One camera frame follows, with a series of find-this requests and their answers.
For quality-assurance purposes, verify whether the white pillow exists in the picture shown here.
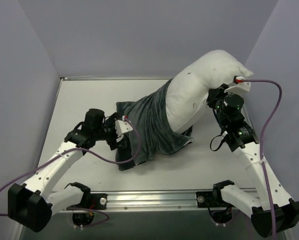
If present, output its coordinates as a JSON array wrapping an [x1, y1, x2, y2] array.
[[165, 49, 253, 133]]

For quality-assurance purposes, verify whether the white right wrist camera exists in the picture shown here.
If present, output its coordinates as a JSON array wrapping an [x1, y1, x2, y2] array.
[[224, 76, 251, 95]]

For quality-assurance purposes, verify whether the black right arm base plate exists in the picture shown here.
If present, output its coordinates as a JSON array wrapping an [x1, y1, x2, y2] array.
[[195, 191, 233, 208]]

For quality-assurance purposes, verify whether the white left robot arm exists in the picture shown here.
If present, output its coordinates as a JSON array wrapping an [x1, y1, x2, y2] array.
[[7, 108, 133, 233]]

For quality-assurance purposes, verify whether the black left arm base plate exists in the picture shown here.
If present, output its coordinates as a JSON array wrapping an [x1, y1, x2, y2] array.
[[71, 193, 108, 210]]

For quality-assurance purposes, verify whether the aluminium right side rail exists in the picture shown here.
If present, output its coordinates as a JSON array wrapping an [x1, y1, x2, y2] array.
[[240, 91, 259, 144]]

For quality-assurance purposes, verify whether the black loop strap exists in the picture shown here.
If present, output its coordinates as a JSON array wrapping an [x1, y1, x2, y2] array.
[[209, 133, 227, 153]]

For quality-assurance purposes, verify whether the aluminium front frame rail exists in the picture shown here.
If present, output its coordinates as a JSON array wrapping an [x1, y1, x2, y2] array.
[[16, 186, 288, 213]]

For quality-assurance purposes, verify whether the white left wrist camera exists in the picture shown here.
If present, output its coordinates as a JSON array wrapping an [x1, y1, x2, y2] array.
[[115, 120, 133, 137]]

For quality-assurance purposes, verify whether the dark green pillowcase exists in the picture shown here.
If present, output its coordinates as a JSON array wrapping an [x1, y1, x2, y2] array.
[[115, 80, 194, 171]]

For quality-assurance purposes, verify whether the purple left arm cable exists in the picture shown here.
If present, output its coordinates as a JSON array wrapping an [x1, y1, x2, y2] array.
[[0, 116, 142, 228]]

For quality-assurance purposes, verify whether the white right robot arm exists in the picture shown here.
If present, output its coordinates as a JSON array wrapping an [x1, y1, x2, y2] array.
[[206, 84, 299, 238]]

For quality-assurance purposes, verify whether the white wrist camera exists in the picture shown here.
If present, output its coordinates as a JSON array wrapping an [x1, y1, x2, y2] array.
[[224, 76, 251, 95], [115, 120, 133, 137]]

